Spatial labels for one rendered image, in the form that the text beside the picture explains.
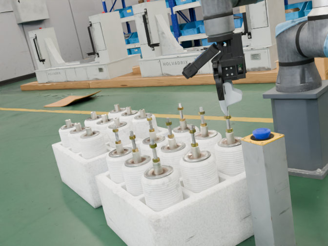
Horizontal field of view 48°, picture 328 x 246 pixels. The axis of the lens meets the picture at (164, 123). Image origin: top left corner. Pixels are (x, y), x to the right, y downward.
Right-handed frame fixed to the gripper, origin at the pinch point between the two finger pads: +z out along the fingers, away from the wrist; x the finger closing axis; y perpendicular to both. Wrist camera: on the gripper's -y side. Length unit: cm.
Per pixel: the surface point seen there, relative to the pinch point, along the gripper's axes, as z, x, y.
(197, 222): 22.4, -19.4, -8.0
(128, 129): 11, 29, -41
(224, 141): 9.3, 0.4, -1.2
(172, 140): 6.9, -1.0, -15.7
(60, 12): -79, 631, -384
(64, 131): 10, 33, -71
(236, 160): 13.1, -4.6, 2.0
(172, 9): -40, 570, -132
